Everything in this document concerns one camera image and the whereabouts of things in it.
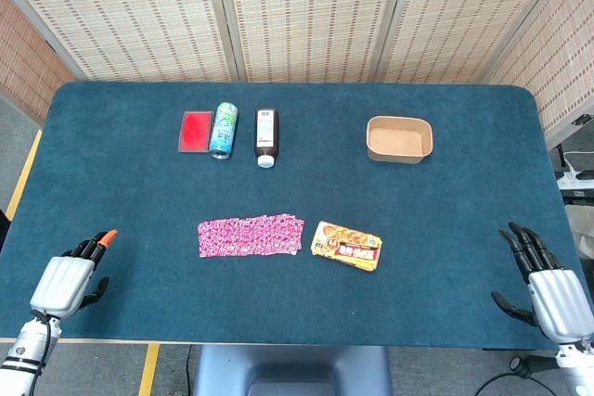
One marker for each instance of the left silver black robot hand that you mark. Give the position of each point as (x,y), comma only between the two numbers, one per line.
(62,282)

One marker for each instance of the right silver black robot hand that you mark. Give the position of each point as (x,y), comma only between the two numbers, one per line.
(554,298)

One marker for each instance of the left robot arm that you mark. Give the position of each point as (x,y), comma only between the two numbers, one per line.
(25,352)

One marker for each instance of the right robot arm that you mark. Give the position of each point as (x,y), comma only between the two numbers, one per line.
(580,368)

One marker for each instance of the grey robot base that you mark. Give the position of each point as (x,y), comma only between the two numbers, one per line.
(292,368)

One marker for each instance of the black caster wheel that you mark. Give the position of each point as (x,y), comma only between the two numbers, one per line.
(520,364)

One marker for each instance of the yellow floor tape strip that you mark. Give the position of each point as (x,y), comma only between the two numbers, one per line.
(149,370)
(24,173)

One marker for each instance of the white power strip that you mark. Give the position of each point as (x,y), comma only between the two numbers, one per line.
(575,178)

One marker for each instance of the red ink stamp pad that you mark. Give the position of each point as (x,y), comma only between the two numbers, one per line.
(196,132)

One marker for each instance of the yellow food package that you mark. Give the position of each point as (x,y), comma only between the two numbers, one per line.
(347,246)

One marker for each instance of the orange woven screen panel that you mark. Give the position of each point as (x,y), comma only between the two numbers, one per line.
(25,67)

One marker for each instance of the brown paper bowl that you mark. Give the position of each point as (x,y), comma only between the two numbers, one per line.
(399,142)

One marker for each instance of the blue green drink can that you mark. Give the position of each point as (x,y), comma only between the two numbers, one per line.
(224,129)

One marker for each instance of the beige woven screen panel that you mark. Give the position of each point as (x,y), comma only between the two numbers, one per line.
(464,16)
(125,11)
(311,11)
(557,57)

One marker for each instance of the brown bottle white cap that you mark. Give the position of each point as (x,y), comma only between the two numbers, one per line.
(266,134)

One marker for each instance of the blue felt table cloth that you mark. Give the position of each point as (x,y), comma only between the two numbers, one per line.
(297,187)

